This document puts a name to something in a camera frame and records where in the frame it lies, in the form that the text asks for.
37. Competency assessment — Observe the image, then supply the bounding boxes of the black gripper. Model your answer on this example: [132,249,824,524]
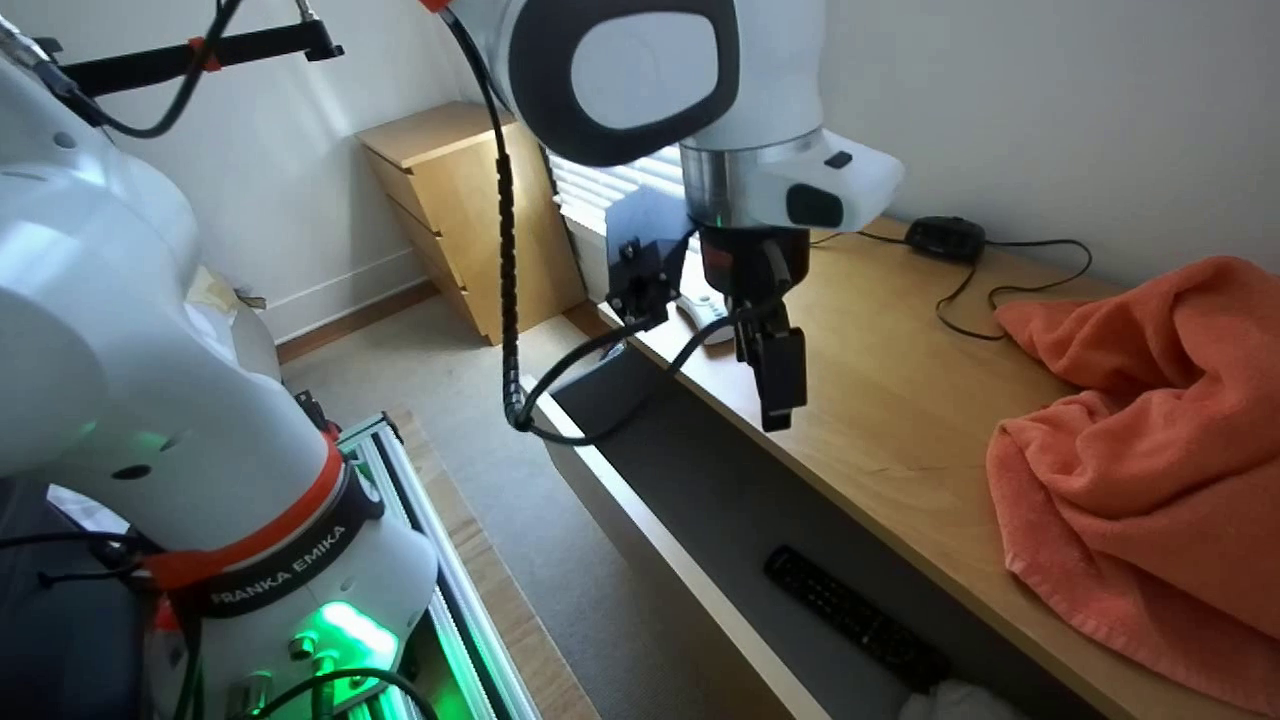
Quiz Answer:
[695,220,817,437]

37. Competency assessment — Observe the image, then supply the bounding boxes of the light wood drawer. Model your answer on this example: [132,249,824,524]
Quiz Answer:
[533,335,1110,720]

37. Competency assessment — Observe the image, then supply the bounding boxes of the large light wood dresser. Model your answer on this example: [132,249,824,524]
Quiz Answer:
[533,198,1280,720]

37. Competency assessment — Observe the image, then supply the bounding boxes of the black power adapter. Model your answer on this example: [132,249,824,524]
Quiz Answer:
[905,216,992,269]

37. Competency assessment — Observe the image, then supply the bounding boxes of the white window blinds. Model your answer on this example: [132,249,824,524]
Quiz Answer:
[544,146,695,249]

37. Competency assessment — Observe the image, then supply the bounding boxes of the black remote control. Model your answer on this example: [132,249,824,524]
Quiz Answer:
[759,539,954,697]

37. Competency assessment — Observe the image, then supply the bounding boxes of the small wooden chest of drawers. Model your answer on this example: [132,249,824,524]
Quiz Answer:
[357,101,588,348]

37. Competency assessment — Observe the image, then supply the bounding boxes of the wooden floor board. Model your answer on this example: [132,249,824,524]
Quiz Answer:
[391,414,604,720]

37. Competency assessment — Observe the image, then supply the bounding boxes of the orange blanket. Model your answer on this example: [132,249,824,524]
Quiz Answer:
[979,255,1280,720]

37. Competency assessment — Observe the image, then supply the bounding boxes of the white cloth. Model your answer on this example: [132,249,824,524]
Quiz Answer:
[897,675,1022,720]

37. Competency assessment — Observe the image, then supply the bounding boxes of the dark grey box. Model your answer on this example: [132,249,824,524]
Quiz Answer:
[0,464,152,720]

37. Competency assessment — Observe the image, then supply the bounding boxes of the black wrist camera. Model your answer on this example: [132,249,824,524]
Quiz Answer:
[600,183,695,333]

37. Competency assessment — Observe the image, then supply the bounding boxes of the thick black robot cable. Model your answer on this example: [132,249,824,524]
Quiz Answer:
[421,0,742,454]

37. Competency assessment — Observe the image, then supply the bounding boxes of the thin black adapter cable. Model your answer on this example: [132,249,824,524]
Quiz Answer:
[853,223,1097,346]

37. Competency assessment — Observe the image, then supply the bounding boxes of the aluminium frame rail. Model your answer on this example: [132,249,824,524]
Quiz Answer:
[334,414,544,720]

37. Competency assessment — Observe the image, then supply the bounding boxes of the black camera mounting bar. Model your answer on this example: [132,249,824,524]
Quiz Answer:
[52,16,349,106]

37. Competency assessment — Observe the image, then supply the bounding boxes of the thin black overhead cable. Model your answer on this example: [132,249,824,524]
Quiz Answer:
[0,0,253,146]

